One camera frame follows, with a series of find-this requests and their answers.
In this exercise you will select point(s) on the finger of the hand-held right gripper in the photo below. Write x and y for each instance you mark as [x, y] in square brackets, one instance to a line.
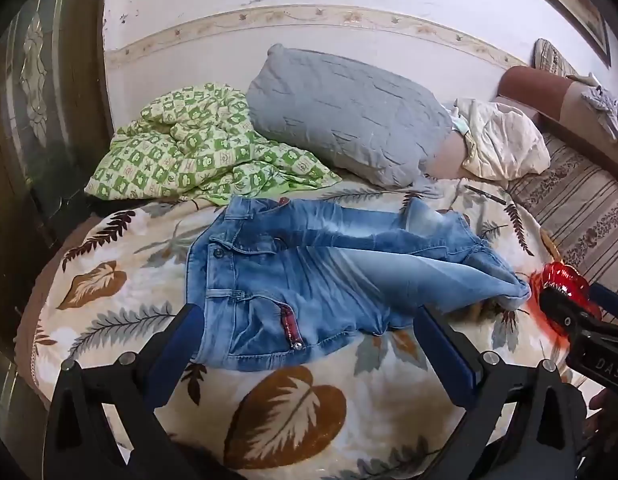
[569, 310]
[611, 300]

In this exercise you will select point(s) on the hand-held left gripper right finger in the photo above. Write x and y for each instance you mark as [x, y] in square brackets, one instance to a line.
[439, 345]

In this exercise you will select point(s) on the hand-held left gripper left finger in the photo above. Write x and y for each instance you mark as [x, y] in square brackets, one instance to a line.
[188, 331]

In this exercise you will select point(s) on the blue denim pants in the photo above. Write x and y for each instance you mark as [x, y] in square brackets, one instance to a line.
[309, 280]

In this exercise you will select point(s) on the red glass dish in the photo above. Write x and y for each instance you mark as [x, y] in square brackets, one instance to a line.
[564, 275]

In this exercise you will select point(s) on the brown striped sofa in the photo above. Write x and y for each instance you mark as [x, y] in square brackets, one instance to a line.
[579, 210]

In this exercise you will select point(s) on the leaf printed blanket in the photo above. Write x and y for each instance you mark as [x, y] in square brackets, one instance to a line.
[289, 410]

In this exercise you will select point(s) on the black pen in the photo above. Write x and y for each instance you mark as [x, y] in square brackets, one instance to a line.
[484, 194]

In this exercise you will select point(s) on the green checkered quilt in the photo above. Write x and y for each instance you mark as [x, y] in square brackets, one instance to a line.
[189, 150]

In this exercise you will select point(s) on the cream pillow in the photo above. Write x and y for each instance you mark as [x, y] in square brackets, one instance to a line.
[504, 140]

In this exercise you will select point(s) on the peach pillow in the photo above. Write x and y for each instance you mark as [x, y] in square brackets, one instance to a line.
[449, 160]

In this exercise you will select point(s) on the grey crumpled cloth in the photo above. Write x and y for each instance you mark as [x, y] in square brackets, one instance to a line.
[609, 105]

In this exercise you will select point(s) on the striped cushion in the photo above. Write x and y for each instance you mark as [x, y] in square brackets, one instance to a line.
[551, 57]

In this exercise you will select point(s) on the grey quilted pillow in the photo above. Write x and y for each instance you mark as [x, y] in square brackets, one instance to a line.
[339, 110]

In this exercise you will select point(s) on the dark framed picture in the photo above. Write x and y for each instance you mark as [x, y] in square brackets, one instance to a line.
[584, 15]

